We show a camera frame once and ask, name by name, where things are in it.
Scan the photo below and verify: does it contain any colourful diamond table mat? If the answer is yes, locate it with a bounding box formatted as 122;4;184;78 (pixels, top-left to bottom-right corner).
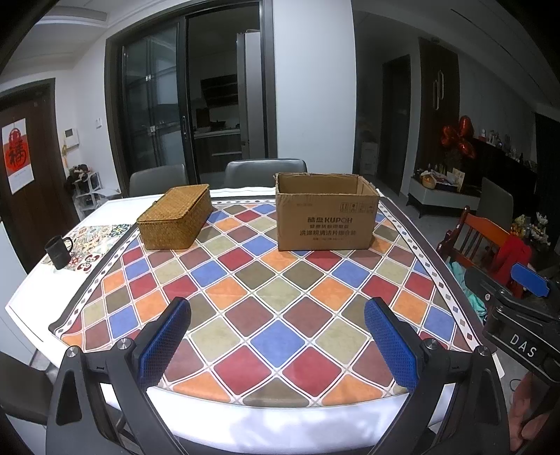
50;200;480;408

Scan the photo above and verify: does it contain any red fu door poster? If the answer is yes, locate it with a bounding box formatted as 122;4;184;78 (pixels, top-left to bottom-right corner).
1;118;34;194

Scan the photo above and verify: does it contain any brown cardboard box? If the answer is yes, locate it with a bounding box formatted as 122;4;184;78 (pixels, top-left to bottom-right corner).
275;173;380;251

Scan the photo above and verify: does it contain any grey chair centre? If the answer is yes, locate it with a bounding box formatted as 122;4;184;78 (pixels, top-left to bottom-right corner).
224;158;308;189

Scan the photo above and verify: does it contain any red foil balloon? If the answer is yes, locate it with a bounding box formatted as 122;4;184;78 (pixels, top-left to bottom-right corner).
440;115;476;158

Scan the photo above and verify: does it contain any grey chair left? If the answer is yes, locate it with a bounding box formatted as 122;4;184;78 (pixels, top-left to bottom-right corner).
129;164;188;197

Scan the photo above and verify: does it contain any grey chair right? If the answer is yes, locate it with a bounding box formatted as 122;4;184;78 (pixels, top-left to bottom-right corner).
476;178;513;231

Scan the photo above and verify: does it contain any person's right hand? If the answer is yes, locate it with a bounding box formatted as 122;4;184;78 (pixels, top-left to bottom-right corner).
508;372;559;454

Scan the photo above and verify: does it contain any red wooden chair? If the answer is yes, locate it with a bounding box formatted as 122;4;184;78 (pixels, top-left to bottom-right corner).
436;208;518;277

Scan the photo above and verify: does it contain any patterned floral placemat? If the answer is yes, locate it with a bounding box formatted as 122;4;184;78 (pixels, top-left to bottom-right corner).
63;224;131;274

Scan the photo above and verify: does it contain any black mug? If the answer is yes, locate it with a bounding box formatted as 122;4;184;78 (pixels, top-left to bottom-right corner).
44;235;73;270

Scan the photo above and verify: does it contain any white shoe rack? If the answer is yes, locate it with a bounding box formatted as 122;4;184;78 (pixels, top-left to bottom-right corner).
64;164;121;220

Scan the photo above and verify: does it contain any grey chair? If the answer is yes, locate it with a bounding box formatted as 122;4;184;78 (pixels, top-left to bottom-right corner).
476;178;513;231
224;158;308;189
129;164;188;197

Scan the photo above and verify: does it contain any woven rattan box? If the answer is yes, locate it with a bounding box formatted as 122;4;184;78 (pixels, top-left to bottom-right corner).
137;184;214;250

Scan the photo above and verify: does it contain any red garment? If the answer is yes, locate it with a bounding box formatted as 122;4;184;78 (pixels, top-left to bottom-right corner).
489;234;532;299

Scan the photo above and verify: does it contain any white low bench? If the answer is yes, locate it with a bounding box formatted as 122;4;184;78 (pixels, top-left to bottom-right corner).
406;178;480;218

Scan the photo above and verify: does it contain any teal cloth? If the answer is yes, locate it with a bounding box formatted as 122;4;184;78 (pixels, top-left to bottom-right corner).
450;261;489;324

